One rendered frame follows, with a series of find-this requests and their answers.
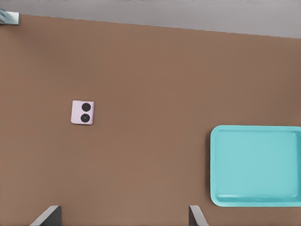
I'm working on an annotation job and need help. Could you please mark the pale blue-green tray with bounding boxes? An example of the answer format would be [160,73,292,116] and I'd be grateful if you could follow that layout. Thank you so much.
[210,125,301,208]

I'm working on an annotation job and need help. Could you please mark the silver frame post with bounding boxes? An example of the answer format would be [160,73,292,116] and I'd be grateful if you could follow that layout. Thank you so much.
[0,8,21,26]

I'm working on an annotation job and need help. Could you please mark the pale lilac phone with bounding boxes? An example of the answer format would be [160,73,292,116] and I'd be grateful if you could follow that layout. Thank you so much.
[70,100,95,126]

